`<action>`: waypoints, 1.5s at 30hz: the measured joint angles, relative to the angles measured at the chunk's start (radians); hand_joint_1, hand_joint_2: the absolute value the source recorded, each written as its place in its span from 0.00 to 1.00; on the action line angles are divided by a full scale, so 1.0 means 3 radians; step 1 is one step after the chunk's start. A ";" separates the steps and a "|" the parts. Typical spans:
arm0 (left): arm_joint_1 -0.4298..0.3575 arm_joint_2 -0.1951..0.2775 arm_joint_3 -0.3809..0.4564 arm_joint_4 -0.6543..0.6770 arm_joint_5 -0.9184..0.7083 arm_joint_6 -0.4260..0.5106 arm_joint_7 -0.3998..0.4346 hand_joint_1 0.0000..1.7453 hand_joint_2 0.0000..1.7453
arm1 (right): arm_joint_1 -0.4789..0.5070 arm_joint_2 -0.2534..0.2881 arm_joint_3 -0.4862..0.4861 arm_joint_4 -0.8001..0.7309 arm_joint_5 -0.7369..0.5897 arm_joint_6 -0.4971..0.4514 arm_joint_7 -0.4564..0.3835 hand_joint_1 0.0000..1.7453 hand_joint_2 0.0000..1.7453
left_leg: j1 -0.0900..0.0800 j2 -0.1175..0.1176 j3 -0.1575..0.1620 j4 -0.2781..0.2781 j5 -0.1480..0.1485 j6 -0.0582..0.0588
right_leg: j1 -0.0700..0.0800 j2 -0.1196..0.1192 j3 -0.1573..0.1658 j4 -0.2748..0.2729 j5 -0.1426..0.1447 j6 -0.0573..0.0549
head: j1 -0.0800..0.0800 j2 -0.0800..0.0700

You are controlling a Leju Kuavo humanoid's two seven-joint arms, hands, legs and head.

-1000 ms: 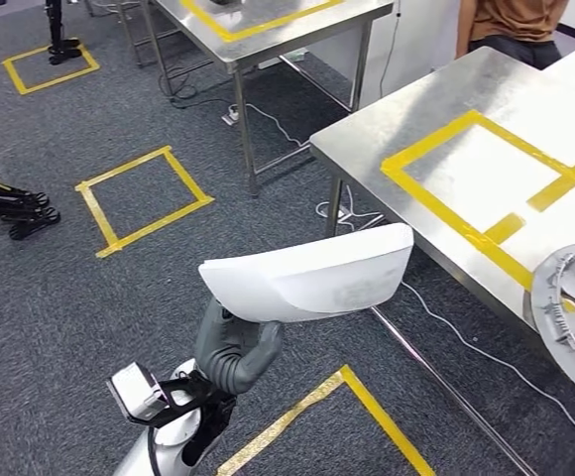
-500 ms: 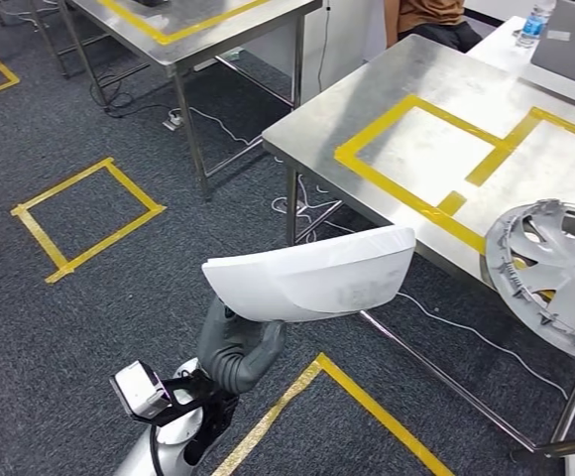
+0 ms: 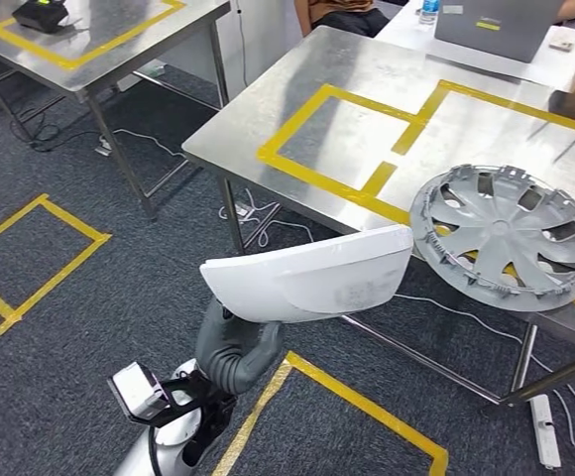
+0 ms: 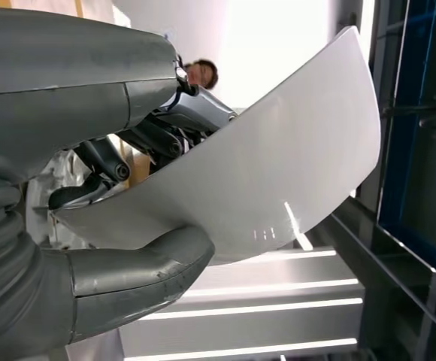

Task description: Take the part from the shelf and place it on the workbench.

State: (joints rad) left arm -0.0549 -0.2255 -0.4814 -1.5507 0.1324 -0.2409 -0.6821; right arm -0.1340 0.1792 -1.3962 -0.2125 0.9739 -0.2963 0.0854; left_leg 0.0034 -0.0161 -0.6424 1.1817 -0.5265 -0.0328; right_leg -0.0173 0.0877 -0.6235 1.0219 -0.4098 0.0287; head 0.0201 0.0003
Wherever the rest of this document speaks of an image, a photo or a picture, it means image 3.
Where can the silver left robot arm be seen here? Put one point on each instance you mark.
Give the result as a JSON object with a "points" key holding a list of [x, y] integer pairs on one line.
{"points": [[176, 430]]}

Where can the yellow side table tape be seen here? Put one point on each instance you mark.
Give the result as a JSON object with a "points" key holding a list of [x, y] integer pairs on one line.
{"points": [[69, 62]]}

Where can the steel side table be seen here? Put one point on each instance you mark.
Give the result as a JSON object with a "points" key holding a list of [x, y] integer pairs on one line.
{"points": [[118, 33]]}

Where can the yellow floor tape rectangle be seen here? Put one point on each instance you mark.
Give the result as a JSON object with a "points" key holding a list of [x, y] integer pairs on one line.
{"points": [[69, 223], [367, 407]]}

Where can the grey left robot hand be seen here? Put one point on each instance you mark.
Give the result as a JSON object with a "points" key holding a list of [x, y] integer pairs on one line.
{"points": [[233, 355]]}

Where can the steel workbench table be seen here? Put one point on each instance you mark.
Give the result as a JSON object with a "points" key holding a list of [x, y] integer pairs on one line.
{"points": [[347, 72]]}

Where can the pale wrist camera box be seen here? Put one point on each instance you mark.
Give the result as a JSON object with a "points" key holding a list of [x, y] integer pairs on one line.
{"points": [[136, 391]]}

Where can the white plastic car part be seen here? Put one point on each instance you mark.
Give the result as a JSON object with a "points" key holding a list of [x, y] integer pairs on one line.
{"points": [[317, 276]]}

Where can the grey plastic hubcap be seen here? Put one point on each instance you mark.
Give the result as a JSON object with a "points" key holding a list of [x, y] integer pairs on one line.
{"points": [[500, 230]]}

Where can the grey laptop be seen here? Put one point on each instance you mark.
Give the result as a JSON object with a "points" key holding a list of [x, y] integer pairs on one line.
{"points": [[496, 33]]}

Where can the white desk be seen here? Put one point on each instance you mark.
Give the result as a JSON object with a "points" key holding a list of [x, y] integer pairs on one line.
{"points": [[540, 72]]}

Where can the black desktop device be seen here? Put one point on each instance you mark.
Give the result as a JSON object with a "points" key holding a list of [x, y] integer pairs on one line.
{"points": [[42, 14]]}

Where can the white phone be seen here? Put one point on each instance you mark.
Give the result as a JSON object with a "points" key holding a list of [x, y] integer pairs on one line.
{"points": [[563, 41]]}

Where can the white power strip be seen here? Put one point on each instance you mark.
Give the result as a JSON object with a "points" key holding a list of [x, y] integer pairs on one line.
{"points": [[103, 146], [241, 210], [545, 430]]}

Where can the clear water bottle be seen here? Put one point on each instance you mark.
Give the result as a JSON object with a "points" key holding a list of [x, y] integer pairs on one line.
{"points": [[428, 10]]}

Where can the person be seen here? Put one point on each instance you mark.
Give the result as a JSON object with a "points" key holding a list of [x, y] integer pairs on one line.
{"points": [[347, 20], [572, 6]]}

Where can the white cabinet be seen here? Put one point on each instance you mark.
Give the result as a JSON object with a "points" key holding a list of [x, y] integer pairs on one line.
{"points": [[262, 46]]}

